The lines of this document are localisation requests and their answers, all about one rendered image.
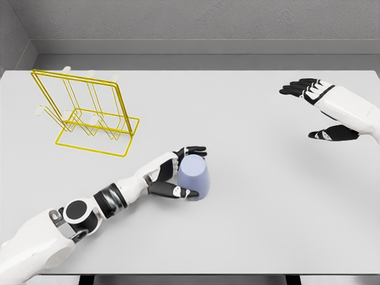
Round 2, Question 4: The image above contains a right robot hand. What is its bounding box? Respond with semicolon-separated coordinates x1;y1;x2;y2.
278;78;372;142

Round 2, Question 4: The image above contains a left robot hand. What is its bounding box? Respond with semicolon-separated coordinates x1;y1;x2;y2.
132;145;208;200

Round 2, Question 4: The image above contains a lavender blue cup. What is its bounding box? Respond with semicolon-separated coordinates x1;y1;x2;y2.
177;154;212;202

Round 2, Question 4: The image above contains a yellow wire cup holder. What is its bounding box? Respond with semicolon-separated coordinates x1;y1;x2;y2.
30;65;141;157

